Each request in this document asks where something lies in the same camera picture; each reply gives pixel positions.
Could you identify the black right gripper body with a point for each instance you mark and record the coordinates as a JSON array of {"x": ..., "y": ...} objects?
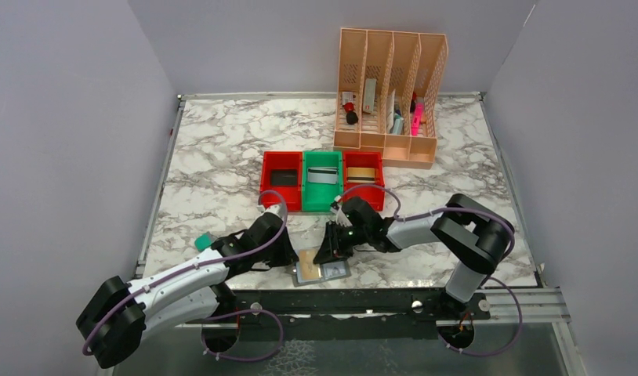
[{"x": 337, "y": 240}]

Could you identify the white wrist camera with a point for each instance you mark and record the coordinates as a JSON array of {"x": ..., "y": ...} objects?
[
  {"x": 340, "y": 216},
  {"x": 277, "y": 209}
]

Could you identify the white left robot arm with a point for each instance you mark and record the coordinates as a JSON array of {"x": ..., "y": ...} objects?
[{"x": 120, "y": 315}]

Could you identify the red plastic bin right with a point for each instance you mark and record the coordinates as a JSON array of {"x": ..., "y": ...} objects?
[{"x": 375, "y": 197}]

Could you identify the peach desk organizer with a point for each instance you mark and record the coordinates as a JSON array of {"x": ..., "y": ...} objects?
[{"x": 408, "y": 67}]

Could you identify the teal pen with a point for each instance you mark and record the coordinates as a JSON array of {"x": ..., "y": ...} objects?
[{"x": 398, "y": 124}]

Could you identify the teal eraser block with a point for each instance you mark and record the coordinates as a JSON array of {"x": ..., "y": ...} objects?
[{"x": 204, "y": 242}]

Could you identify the green plastic bin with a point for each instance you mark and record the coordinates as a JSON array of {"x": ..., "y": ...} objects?
[{"x": 318, "y": 197}]

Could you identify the black card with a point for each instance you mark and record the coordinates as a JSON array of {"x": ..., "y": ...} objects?
[{"x": 284, "y": 177}]

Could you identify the silver striped card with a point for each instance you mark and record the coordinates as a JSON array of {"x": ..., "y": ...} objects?
[{"x": 322, "y": 175}]

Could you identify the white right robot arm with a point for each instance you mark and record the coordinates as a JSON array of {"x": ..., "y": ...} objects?
[{"x": 475, "y": 235}]

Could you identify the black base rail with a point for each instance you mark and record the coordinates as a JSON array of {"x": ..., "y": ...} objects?
[{"x": 338, "y": 314}]

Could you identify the gold striped card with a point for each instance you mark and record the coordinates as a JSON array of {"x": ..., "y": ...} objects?
[{"x": 359, "y": 175}]

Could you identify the grey card holder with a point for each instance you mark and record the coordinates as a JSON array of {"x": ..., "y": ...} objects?
[{"x": 322, "y": 280}]

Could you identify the pink highlighter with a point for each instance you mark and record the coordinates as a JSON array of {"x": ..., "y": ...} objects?
[{"x": 417, "y": 119}]

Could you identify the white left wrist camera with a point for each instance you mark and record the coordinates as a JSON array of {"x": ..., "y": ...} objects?
[{"x": 277, "y": 209}]

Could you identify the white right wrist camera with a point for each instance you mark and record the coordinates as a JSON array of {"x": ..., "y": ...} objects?
[{"x": 340, "y": 216}]

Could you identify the white red box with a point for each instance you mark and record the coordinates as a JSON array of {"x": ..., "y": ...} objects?
[{"x": 368, "y": 97}]

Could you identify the red black marker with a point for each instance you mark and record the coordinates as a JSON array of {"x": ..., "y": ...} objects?
[{"x": 351, "y": 115}]

